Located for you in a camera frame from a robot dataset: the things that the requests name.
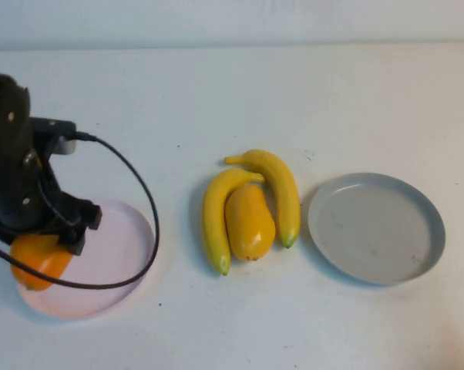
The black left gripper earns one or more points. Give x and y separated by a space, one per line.
20 200

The orange mango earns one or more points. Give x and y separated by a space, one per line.
39 262

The yellow mango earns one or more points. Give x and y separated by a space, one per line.
251 223

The yellow banana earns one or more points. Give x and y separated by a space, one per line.
213 216
284 192

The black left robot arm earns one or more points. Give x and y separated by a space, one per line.
6 115

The pink round plate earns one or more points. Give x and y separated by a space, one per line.
116 246

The blue-grey round plate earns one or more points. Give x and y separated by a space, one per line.
374 231

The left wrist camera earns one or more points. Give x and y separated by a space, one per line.
51 127

